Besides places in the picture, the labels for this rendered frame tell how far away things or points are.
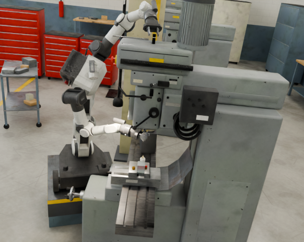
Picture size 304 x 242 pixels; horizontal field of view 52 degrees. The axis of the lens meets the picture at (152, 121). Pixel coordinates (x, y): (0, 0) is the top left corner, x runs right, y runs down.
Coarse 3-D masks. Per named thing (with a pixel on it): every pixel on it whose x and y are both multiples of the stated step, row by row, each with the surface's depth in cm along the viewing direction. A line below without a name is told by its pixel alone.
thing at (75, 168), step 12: (60, 156) 315; (72, 156) 317; (96, 156) 322; (60, 168) 289; (72, 168) 294; (84, 168) 296; (96, 168) 298; (108, 168) 297; (60, 180) 282; (72, 180) 286; (84, 180) 289
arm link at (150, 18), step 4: (148, 12) 209; (152, 12) 209; (144, 16) 211; (148, 16) 208; (152, 16) 208; (156, 16) 210; (144, 20) 211; (148, 20) 207; (152, 20) 208; (156, 20) 208; (144, 24) 205; (148, 24) 204; (152, 24) 205; (156, 24) 205; (160, 24) 207; (144, 28) 206; (152, 28) 207; (160, 28) 208
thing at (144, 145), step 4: (148, 132) 260; (152, 132) 261; (156, 132) 262; (148, 136) 260; (152, 136) 260; (156, 136) 261; (140, 140) 272; (148, 140) 261; (152, 140) 262; (140, 144) 270; (144, 144) 262; (148, 144) 263; (152, 144) 263; (140, 148) 268; (144, 148) 264; (148, 148) 264; (152, 148) 265; (144, 152) 266; (148, 152) 266; (152, 152) 266
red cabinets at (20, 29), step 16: (0, 16) 638; (16, 16) 638; (32, 16) 640; (0, 32) 648; (16, 32) 652; (32, 32) 653; (48, 32) 675; (64, 32) 693; (0, 48) 663; (16, 48) 665; (32, 48) 666; (48, 48) 668; (64, 48) 666; (80, 48) 662; (112, 48) 650; (0, 64) 677; (48, 64) 684; (112, 64) 664; (112, 80) 683
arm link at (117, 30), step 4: (120, 16) 232; (124, 16) 231; (116, 20) 237; (120, 20) 230; (116, 24) 235; (112, 28) 238; (116, 28) 236; (120, 28) 236; (124, 28) 240; (108, 32) 240; (112, 32) 237; (116, 32) 236; (120, 32) 238; (124, 32) 240; (108, 36) 238; (112, 36) 237; (108, 40) 238; (112, 40) 239; (116, 40) 241
